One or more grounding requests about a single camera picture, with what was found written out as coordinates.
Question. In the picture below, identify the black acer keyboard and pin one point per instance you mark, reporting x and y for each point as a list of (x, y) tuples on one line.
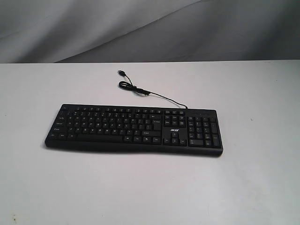
[(127, 129)]

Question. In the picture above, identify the grey backdrop cloth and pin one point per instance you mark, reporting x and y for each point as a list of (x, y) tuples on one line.
[(87, 31)]

